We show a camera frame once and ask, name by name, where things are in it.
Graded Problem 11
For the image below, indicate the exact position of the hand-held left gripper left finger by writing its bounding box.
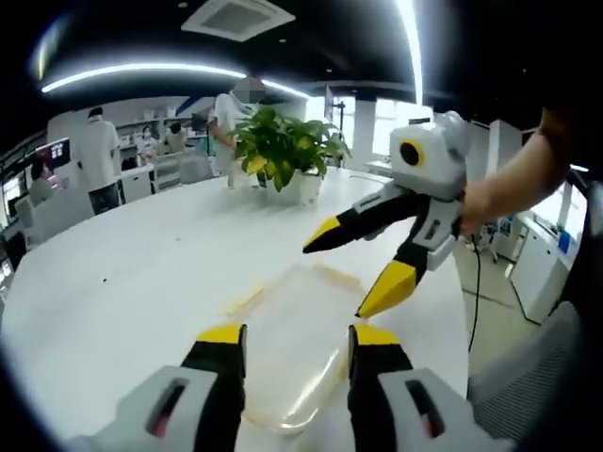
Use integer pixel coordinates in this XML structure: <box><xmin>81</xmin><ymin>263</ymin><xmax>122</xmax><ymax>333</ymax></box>
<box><xmin>70</xmin><ymin>322</ymin><xmax>249</xmax><ymax>452</ymax></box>

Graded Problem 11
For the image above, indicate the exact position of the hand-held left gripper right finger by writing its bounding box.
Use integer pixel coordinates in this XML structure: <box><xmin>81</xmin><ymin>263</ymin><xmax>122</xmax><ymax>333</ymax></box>
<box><xmin>347</xmin><ymin>322</ymin><xmax>519</xmax><ymax>452</ymax></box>

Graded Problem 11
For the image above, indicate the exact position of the clear box with yellow buckles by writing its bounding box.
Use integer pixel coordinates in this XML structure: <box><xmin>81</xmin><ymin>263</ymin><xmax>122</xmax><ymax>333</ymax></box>
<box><xmin>219</xmin><ymin>262</ymin><xmax>367</xmax><ymax>434</ymax></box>

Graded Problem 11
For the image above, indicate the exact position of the person's right hand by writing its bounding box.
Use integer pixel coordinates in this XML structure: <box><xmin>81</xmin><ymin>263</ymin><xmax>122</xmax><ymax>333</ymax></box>
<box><xmin>456</xmin><ymin>181</ymin><xmax>500</xmax><ymax>236</ymax></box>

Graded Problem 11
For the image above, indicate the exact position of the black tripod stand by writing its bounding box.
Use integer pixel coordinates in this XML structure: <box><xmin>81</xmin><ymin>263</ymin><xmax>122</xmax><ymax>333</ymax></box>
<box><xmin>329</xmin><ymin>96</ymin><xmax>350</xmax><ymax>169</ymax></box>

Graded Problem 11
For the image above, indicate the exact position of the curved ceiling light strip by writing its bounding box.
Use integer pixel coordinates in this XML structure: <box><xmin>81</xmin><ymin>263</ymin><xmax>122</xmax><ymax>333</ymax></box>
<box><xmin>395</xmin><ymin>0</ymin><xmax>425</xmax><ymax>103</ymax></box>

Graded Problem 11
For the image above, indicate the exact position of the green potted plant white pot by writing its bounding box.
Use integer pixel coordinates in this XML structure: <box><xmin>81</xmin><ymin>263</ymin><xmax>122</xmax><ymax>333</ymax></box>
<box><xmin>230</xmin><ymin>105</ymin><xmax>352</xmax><ymax>206</ymax></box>

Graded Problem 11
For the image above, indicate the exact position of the white cabinet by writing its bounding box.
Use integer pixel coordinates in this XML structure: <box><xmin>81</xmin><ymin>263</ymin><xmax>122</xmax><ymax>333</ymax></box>
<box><xmin>511</xmin><ymin>214</ymin><xmax>585</xmax><ymax>326</ymax></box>

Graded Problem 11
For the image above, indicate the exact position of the ceiling air conditioner vent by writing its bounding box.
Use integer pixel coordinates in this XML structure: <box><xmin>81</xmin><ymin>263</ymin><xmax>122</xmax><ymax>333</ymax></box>
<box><xmin>181</xmin><ymin>0</ymin><xmax>297</xmax><ymax>41</ymax></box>

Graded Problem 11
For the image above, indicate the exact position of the long ceiling light strip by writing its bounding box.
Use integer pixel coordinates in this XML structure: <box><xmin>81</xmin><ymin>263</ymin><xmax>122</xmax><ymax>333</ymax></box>
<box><xmin>41</xmin><ymin>63</ymin><xmax>307</xmax><ymax>99</ymax></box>

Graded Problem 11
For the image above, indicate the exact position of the dark computer monitor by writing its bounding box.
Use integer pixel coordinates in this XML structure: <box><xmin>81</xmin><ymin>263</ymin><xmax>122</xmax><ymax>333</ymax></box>
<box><xmin>46</xmin><ymin>137</ymin><xmax>72</xmax><ymax>167</ymax></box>

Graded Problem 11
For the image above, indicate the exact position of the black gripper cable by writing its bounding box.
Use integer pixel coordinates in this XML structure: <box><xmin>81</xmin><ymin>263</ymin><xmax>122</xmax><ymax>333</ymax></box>
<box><xmin>464</xmin><ymin>230</ymin><xmax>484</xmax><ymax>354</ymax></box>

